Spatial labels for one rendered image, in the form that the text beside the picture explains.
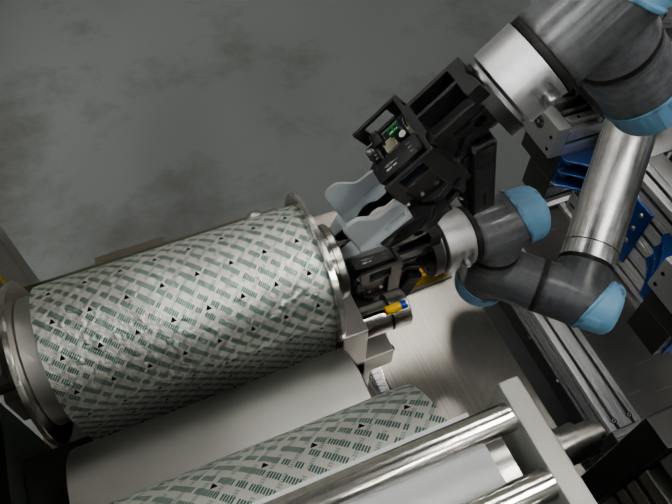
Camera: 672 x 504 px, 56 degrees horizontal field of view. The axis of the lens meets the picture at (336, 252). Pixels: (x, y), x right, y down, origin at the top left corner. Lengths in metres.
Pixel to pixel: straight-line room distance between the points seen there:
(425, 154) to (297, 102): 2.14
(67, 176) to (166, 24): 0.94
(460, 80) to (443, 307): 0.53
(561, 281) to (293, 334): 0.44
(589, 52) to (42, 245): 2.06
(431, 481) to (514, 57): 0.34
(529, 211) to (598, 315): 0.17
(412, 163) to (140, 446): 0.32
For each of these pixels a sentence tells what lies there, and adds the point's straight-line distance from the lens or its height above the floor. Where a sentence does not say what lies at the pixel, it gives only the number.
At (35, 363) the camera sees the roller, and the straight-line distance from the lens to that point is 0.55.
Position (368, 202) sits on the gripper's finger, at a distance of 0.61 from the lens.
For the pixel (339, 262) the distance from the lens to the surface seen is 0.57.
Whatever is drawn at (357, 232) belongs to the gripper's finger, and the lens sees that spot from 0.58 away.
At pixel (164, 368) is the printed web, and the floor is 1.27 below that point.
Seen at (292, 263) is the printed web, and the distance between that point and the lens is 0.54.
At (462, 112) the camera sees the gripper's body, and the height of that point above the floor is 1.40.
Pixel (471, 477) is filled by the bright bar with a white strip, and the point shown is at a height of 1.44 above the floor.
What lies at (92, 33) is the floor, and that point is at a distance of 3.18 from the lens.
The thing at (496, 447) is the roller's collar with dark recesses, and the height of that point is 1.37.
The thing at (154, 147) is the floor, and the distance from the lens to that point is 2.55.
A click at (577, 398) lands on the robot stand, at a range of 1.82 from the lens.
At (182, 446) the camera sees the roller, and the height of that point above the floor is 1.23.
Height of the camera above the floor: 1.75
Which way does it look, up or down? 55 degrees down
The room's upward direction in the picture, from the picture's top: straight up
